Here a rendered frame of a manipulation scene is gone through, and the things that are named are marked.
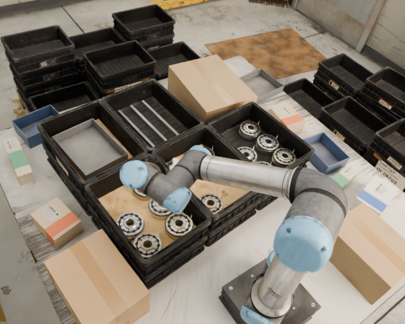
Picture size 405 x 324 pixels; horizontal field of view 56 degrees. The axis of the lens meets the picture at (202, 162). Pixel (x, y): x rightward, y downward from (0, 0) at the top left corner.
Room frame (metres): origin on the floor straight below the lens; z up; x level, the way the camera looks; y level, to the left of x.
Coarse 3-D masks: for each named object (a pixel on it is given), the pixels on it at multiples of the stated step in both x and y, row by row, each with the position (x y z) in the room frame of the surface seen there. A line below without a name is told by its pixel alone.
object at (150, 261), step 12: (144, 156) 1.02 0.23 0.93; (120, 168) 0.94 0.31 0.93; (96, 180) 0.86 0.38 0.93; (96, 204) 0.76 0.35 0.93; (108, 216) 0.72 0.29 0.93; (120, 228) 0.68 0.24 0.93; (204, 228) 0.75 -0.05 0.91; (180, 240) 0.68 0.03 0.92; (132, 252) 0.60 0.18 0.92; (168, 252) 0.63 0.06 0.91; (144, 264) 0.56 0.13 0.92
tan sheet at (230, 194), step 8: (200, 184) 1.00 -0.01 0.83; (208, 184) 1.01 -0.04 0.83; (216, 184) 1.01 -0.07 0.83; (200, 192) 0.96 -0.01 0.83; (208, 192) 0.97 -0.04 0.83; (216, 192) 0.97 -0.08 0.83; (224, 192) 0.98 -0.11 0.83; (232, 192) 0.99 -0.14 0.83; (240, 192) 0.99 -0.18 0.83; (224, 200) 0.94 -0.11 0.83; (232, 200) 0.95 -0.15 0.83
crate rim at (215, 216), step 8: (200, 128) 1.23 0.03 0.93; (208, 128) 1.24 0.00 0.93; (184, 136) 1.17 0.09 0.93; (216, 136) 1.20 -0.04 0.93; (168, 144) 1.11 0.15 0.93; (224, 144) 1.16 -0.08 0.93; (152, 152) 1.05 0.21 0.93; (232, 152) 1.12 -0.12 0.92; (168, 168) 0.98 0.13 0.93; (192, 192) 0.88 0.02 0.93; (248, 192) 0.92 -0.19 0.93; (256, 192) 0.94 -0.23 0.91; (200, 200) 0.85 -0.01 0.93; (240, 200) 0.88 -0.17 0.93; (224, 208) 0.83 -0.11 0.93; (232, 208) 0.84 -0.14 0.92; (216, 216) 0.79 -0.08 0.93
